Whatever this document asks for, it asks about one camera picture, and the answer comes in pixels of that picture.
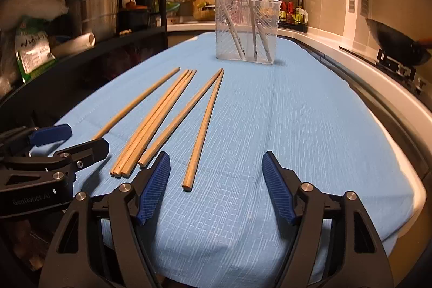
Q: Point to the stainless steel steamer pot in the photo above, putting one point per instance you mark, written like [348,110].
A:
[98,8]

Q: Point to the blue table cloth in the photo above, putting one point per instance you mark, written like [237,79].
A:
[270,112]

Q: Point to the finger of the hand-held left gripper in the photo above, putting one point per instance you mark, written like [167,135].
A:
[87,151]
[50,135]

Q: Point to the red label sauce bottle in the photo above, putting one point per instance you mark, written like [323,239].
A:
[287,9]

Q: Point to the wooden cutting board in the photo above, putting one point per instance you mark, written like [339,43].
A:
[204,11]

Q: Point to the row of wooden chopsticks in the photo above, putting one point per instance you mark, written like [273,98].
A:
[158,119]

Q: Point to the black metal shelf rack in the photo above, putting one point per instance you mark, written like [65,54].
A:
[163,4]

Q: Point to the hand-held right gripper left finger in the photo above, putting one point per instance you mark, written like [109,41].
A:
[153,188]

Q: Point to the black spice rack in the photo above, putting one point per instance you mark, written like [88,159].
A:
[300,28]

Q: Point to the white plastic bag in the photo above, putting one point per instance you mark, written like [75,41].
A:
[33,1]

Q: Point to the single slim chopstick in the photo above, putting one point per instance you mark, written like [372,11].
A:
[254,38]

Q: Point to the clear plastic utensil holder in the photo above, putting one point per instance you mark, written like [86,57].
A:
[221,21]

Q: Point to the roll of foil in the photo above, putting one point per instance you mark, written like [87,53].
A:
[76,43]

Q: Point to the dark pot with red rim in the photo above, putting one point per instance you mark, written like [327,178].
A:
[135,19]

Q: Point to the yellow green bottle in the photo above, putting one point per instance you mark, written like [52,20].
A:
[302,16]

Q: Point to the green food packet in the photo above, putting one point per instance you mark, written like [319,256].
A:
[33,48]

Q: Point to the black gas stove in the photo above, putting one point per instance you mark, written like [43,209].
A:
[398,68]

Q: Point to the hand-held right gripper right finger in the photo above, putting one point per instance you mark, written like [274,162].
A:
[278,188]

